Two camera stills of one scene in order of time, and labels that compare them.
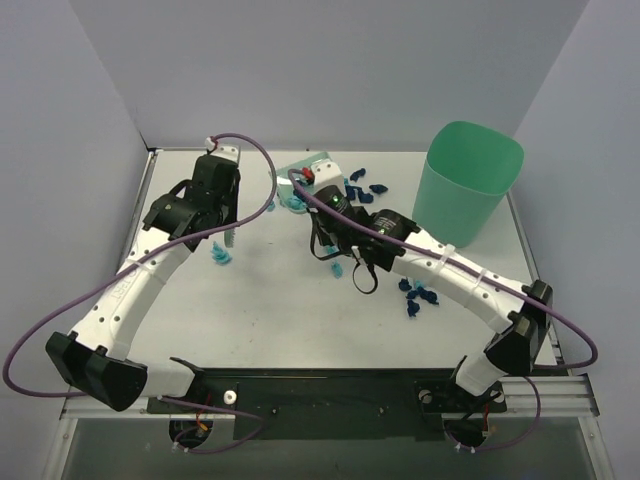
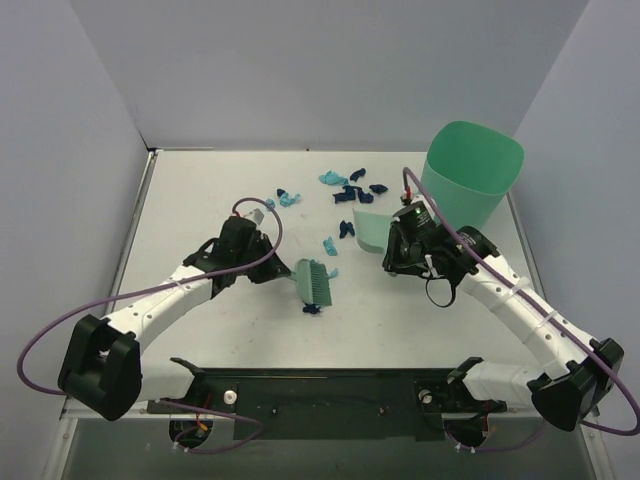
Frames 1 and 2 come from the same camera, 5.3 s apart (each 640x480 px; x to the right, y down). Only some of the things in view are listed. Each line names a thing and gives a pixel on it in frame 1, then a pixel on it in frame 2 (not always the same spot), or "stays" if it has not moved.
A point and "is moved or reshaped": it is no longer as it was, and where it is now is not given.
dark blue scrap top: [356, 174] stays
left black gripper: [232, 201] -> [273, 265]
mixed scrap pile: [412, 307] -> [311, 308]
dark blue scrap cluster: [364, 197] stays
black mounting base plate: [331, 404] stays
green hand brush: [229, 238] is moved or reshaped
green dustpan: [289, 194] is moved or reshaped
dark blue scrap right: [378, 188] stays
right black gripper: [310, 201] -> [393, 248]
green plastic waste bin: [468, 172] stays
